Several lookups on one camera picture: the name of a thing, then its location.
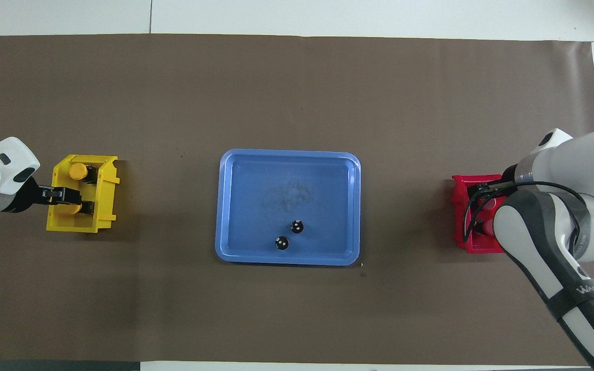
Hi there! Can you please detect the yellow push button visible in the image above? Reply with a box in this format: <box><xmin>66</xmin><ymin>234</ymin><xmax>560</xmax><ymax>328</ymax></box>
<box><xmin>69</xmin><ymin>162</ymin><xmax>95</xmax><ymax>182</ymax></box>
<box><xmin>61</xmin><ymin>202</ymin><xmax>95</xmax><ymax>215</ymax></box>

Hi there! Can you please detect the yellow plastic bin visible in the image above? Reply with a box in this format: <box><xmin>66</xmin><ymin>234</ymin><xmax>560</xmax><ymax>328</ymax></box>
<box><xmin>46</xmin><ymin>155</ymin><xmax>121</xmax><ymax>233</ymax></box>

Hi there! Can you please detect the brown paper mat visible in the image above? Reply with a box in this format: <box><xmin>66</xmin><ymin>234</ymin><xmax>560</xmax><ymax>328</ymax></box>
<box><xmin>0</xmin><ymin>33</ymin><xmax>594</xmax><ymax>366</ymax></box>

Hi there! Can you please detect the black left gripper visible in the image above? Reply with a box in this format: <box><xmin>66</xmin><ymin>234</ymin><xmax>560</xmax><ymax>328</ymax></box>
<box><xmin>4</xmin><ymin>177</ymin><xmax>83</xmax><ymax>213</ymax></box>

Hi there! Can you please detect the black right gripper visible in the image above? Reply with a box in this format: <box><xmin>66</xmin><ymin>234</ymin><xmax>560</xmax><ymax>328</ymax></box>
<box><xmin>475</xmin><ymin>163</ymin><xmax>521</xmax><ymax>197</ymax></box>

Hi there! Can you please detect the blue plastic tray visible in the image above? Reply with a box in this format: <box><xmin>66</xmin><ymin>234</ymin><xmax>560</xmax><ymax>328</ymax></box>
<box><xmin>215</xmin><ymin>149</ymin><xmax>362</xmax><ymax>266</ymax></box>

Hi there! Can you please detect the red plastic bin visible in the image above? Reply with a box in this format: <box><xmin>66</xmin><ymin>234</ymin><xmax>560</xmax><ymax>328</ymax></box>
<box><xmin>451</xmin><ymin>174</ymin><xmax>509</xmax><ymax>254</ymax></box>

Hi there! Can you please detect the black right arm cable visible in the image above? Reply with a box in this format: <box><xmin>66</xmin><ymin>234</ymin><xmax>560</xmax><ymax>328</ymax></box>
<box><xmin>462</xmin><ymin>180</ymin><xmax>586</xmax><ymax>244</ymax></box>

